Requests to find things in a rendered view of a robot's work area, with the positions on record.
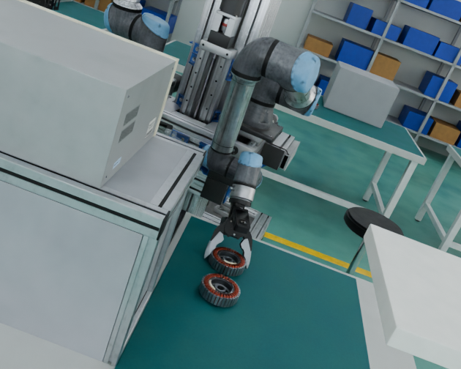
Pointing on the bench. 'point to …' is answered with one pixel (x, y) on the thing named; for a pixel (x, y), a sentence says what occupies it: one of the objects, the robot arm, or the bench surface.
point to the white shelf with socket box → (424, 299)
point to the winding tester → (69, 91)
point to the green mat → (248, 314)
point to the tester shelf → (115, 184)
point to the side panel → (140, 288)
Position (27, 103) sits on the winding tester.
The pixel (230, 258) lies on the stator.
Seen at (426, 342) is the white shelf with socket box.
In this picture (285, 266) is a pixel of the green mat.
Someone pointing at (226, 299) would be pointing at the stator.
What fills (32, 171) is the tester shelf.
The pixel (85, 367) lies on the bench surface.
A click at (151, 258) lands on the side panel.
